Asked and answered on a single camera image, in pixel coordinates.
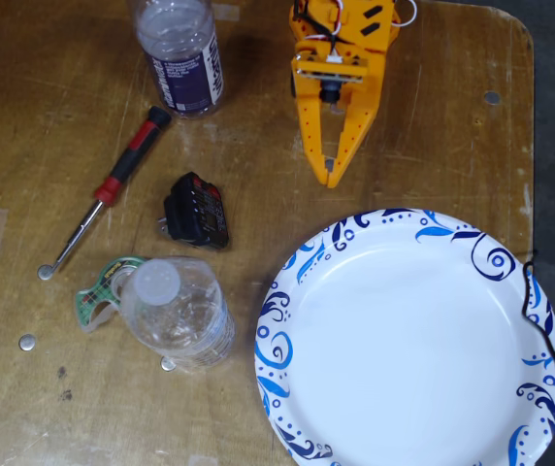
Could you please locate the thin black cable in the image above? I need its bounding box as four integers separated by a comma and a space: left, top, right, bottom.
521, 248, 555, 423

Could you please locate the clear water bottle white cap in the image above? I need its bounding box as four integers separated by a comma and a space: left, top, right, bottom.
120, 256, 236, 373

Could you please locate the blue patterned paper plate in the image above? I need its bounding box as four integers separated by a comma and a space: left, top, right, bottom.
254, 208, 555, 466

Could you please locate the white red servo wire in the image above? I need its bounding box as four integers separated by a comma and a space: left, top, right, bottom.
325, 0, 419, 62

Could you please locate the green tape dispenser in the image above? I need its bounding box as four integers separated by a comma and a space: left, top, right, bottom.
74, 255, 147, 335

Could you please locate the clear bottle purple label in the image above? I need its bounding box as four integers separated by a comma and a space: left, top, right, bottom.
134, 0, 225, 118

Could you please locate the black power adapter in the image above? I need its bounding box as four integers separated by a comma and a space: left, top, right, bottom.
155, 171, 231, 253

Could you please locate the red black screwdriver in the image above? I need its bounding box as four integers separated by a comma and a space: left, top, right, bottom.
51, 105, 173, 273

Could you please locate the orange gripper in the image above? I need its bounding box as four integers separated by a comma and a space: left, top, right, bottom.
289, 0, 402, 189

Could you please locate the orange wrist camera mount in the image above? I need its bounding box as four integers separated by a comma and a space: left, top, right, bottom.
290, 51, 371, 106

